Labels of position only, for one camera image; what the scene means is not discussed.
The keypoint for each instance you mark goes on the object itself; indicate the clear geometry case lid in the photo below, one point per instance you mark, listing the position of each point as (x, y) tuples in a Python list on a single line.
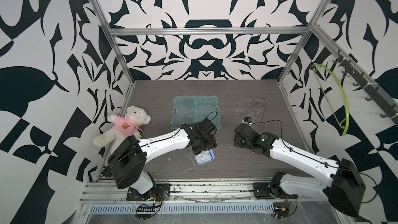
[(185, 159)]

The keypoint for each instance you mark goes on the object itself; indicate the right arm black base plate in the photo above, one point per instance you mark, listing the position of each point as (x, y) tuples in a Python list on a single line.
[(267, 191)]

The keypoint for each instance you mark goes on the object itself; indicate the white teddy bear pink shirt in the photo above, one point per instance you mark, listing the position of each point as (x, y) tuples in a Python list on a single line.
[(123, 127)]

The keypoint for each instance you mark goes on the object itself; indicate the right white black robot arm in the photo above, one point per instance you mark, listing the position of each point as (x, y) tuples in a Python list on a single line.
[(337, 182)]

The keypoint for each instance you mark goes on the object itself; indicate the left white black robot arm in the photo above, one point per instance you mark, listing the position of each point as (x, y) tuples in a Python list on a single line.
[(127, 162)]

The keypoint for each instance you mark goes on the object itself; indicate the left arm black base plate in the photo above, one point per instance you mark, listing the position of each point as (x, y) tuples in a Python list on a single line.
[(157, 192)]

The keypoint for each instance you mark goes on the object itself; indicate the green hanging tube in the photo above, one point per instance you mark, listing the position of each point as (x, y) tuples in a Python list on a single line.
[(334, 93)]

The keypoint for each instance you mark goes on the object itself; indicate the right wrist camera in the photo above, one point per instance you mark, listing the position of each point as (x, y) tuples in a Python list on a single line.
[(247, 120)]

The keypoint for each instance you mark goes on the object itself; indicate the clear triangle ruler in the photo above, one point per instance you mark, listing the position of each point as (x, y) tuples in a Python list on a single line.
[(251, 108)]

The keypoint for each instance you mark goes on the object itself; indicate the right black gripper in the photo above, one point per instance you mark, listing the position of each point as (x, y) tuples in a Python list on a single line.
[(236, 140)]

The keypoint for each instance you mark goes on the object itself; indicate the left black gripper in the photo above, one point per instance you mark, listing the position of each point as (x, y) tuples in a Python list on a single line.
[(212, 143)]

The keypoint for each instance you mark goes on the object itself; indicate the black wall hook rail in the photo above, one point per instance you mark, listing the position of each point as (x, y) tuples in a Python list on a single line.
[(364, 81)]

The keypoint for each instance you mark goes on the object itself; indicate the teal transparent ruler set case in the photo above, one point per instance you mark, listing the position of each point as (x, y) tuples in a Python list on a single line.
[(191, 109)]

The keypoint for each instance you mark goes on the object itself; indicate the blue transparent geometry set case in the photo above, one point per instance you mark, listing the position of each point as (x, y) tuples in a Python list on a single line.
[(205, 157)]

